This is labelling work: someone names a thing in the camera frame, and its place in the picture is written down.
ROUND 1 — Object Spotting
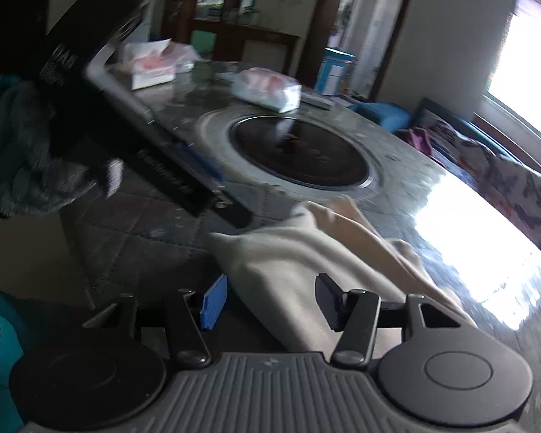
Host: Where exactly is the person's teal jacket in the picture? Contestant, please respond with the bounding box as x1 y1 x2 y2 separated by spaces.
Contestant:
0 74 33 433

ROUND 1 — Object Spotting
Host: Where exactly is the pink cloth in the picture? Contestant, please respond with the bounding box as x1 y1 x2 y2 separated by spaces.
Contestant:
396 126 434 157

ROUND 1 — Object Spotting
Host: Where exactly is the white pink tissue box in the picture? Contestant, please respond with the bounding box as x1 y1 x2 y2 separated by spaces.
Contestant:
130 56 178 91

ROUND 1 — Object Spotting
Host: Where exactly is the cream cloth garment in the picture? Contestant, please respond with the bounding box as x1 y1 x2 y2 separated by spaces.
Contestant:
207 196 479 353

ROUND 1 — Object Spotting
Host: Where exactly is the person's left forearm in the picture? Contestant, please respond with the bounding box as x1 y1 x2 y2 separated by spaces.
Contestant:
0 80 124 218

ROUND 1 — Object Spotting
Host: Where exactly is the grey remote control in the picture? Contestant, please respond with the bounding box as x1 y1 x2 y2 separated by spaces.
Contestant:
301 91 335 110

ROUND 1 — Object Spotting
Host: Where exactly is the green container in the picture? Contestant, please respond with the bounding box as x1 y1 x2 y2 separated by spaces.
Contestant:
191 29 217 57

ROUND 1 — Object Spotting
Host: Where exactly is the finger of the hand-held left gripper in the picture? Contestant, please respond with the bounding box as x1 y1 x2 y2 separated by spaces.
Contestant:
187 191 254 229
173 140 229 193

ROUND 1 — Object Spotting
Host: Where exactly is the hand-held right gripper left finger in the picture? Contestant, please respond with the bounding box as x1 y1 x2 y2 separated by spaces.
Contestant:
83 273 230 368

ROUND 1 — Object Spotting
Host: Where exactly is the dark wooden cabinet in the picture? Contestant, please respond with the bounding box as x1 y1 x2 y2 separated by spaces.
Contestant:
162 0 301 75

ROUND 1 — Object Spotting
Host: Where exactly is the round recessed table stove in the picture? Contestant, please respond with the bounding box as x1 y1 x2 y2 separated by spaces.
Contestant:
197 107 382 199

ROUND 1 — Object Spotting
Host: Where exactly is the window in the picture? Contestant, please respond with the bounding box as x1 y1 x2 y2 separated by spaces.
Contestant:
481 0 541 145

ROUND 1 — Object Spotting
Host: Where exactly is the large butterfly print pillow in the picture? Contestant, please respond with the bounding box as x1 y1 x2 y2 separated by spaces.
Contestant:
486 153 541 248

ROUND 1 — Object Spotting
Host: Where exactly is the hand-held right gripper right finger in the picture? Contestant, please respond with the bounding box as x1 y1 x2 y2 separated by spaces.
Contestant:
315 273 474 367

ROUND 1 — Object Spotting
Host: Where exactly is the plastic wrapped tissue pack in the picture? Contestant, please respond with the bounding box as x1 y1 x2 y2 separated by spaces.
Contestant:
117 39 203 74
229 67 303 114

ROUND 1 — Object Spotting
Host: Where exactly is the dark wooden door frame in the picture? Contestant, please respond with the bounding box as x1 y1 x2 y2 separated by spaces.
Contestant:
296 0 421 97

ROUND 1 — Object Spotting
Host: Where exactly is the blue white carton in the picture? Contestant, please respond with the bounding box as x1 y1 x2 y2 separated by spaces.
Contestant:
315 47 357 97

